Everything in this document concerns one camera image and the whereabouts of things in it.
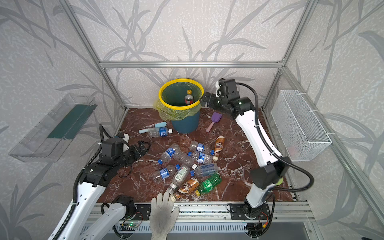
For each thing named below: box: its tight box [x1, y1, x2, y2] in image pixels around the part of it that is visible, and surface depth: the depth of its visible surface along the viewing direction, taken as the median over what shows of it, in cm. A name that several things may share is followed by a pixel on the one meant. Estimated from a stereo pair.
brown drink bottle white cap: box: [212, 135, 226, 161], surface depth 95 cm
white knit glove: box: [150, 191, 180, 240], surface depth 74 cm
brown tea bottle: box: [170, 178, 200, 202], surface depth 79 cm
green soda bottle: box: [195, 173, 223, 197], surface depth 80 cm
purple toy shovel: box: [206, 112, 223, 133], surface depth 115 cm
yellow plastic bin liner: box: [153, 96, 202, 121], surface depth 86 cm
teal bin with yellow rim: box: [158, 78, 205, 134], surface depth 99 cm
